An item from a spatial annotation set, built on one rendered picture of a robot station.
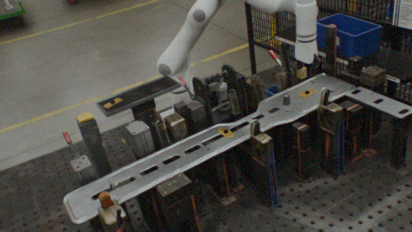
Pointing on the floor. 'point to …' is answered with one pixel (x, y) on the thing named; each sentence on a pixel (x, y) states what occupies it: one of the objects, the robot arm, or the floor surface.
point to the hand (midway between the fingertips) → (306, 70)
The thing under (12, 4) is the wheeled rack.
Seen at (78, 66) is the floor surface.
